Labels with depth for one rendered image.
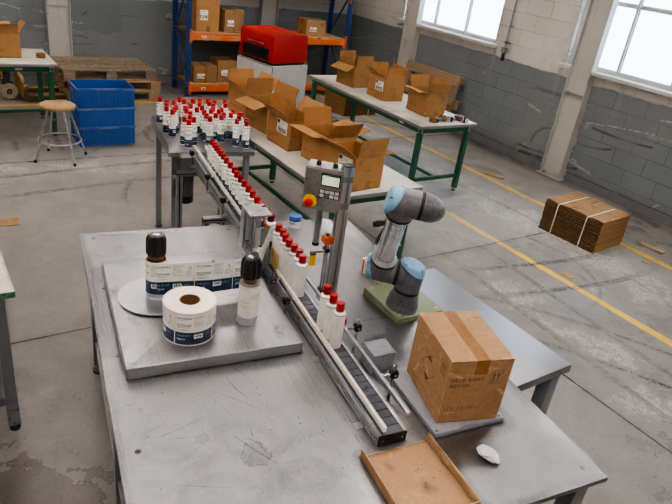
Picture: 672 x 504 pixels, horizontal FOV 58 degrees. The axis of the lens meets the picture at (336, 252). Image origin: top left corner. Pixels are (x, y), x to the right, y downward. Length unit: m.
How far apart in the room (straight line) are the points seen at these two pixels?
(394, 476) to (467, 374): 0.42
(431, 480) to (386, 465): 0.15
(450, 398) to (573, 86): 6.37
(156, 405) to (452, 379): 1.01
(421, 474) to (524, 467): 0.37
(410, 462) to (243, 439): 0.55
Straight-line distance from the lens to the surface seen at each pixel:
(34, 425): 3.46
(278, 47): 7.86
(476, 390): 2.22
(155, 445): 2.09
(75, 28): 9.77
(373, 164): 4.30
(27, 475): 3.23
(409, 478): 2.07
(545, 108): 8.48
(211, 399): 2.24
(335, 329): 2.38
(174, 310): 2.33
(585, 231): 6.29
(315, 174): 2.53
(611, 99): 7.96
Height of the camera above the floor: 2.30
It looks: 27 degrees down
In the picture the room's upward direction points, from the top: 8 degrees clockwise
